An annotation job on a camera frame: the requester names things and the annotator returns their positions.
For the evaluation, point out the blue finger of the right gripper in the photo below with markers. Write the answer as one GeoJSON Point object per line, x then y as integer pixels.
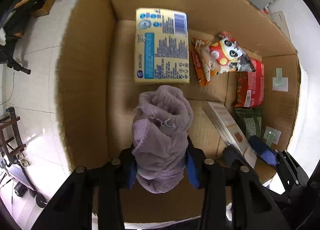
{"type": "Point", "coordinates": [234, 159]}
{"type": "Point", "coordinates": [287, 168]}

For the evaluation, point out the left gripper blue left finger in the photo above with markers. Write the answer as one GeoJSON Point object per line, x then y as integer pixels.
{"type": "Point", "coordinates": [71, 206]}

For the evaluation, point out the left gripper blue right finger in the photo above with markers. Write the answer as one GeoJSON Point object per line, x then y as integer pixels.
{"type": "Point", "coordinates": [232, 199]}

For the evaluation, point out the white card box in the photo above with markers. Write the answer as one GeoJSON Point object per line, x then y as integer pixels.
{"type": "Point", "coordinates": [229, 131]}

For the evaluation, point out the green snack packet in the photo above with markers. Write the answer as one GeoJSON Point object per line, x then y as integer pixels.
{"type": "Point", "coordinates": [249, 120]}

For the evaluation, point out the red snack packet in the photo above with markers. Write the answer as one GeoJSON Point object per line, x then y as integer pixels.
{"type": "Point", "coordinates": [250, 86]}

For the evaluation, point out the purple knitted cloth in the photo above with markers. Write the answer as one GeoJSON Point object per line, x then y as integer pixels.
{"type": "Point", "coordinates": [159, 129]}

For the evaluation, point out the orange cartoon snack bag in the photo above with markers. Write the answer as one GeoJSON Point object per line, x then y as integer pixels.
{"type": "Point", "coordinates": [212, 58]}

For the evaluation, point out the yellow blue tissue pack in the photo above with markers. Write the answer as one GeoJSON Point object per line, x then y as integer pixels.
{"type": "Point", "coordinates": [161, 47]}

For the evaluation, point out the brown cardboard box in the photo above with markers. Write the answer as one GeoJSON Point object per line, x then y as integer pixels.
{"type": "Point", "coordinates": [96, 93]}

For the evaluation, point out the leaning beige panel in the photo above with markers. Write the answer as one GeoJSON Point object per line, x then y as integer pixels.
{"type": "Point", "coordinates": [279, 19]}

